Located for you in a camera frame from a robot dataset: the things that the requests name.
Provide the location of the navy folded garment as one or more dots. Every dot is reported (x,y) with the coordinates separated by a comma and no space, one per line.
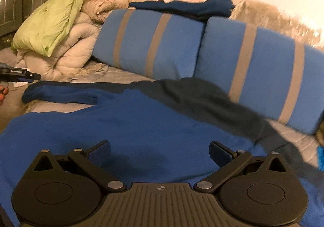
(197,11)

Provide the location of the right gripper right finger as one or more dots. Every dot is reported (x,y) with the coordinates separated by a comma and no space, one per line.
(231,164)

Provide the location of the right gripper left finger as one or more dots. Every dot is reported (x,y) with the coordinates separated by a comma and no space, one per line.
(88,163)

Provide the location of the turquoise cloth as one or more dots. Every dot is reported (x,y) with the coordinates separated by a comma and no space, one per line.
(320,156)

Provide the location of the beige floral pillow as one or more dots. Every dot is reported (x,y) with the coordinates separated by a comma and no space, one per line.
(271,17)

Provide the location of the green blanket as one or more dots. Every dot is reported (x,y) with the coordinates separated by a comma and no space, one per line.
(47,26)

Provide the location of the blue fleece jacket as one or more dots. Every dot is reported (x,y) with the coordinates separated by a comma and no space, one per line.
(158,131)

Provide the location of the right blue striped pillow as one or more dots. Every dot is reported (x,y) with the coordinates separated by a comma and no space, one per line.
(270,73)

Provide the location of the person left hand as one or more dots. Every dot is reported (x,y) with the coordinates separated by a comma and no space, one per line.
(3,93)

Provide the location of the left blue striped pillow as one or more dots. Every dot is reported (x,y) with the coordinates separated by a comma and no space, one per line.
(148,43)

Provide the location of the blue striped pillow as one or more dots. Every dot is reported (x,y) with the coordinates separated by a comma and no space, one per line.
(148,43)
(270,73)

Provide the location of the beige quilted comforter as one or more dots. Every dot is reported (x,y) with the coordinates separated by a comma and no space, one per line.
(75,50)

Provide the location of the grey quilted bedspread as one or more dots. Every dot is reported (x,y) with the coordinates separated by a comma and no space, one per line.
(98,72)

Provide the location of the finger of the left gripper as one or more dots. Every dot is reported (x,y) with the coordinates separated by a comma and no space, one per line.
(26,76)

